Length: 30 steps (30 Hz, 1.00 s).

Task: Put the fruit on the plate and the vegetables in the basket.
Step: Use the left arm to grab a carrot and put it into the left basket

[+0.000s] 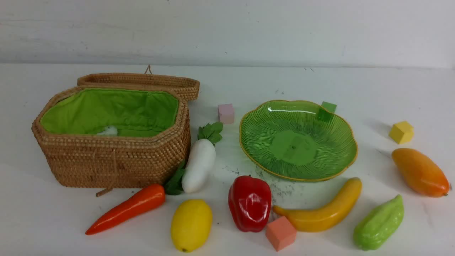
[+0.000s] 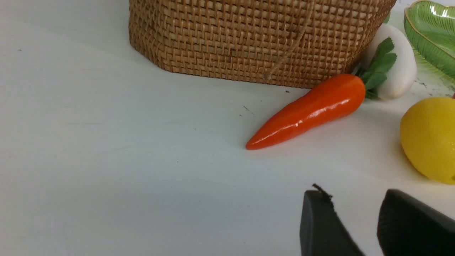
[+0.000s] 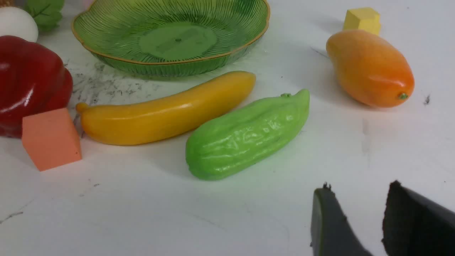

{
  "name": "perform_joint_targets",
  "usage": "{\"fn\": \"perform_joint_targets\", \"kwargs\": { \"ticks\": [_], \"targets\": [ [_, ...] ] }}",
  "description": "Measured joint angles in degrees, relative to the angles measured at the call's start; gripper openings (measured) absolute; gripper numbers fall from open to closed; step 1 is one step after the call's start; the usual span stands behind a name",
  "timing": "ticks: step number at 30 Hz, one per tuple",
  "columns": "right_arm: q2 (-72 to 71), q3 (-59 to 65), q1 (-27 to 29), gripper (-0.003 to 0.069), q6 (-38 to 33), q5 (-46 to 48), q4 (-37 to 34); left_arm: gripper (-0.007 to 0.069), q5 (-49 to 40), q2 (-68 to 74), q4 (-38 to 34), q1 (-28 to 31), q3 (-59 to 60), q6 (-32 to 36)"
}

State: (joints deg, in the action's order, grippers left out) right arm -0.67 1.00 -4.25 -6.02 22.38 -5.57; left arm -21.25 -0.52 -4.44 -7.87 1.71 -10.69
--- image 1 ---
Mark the orange plastic carrot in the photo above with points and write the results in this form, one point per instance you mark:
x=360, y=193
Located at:
x=147, y=199

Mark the green leaf-shaped glass plate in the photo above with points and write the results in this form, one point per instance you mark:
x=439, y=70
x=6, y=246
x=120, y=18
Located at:
x=299, y=140

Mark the orange plastic mango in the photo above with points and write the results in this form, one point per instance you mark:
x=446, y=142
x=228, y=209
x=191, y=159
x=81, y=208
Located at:
x=421, y=173

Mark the pink foam cube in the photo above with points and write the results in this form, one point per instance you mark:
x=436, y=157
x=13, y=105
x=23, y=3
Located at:
x=226, y=113

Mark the white plastic radish with leaves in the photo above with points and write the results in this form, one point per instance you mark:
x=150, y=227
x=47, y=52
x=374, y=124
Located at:
x=192, y=174

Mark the red plastic bell pepper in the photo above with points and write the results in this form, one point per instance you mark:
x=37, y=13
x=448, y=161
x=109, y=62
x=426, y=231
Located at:
x=250, y=202

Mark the green plastic bitter gourd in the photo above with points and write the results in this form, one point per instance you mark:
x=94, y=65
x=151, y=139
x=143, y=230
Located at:
x=379, y=225

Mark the green foam cube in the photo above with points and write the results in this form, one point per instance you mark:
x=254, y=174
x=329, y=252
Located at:
x=328, y=107

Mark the woven rattan basket green lining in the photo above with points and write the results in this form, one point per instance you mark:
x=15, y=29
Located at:
x=114, y=137

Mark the orange foam cube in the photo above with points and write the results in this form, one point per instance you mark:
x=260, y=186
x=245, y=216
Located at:
x=280, y=233

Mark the yellow plastic lemon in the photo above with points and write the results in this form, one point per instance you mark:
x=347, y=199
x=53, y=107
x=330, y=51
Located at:
x=191, y=225

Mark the yellow foam cube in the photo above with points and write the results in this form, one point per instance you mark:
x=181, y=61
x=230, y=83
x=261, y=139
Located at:
x=402, y=132

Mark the woven rattan basket lid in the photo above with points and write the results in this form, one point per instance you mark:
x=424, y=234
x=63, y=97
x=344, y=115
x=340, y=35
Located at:
x=185, y=88

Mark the yellow plastic banana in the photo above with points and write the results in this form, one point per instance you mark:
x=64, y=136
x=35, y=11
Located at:
x=326, y=217

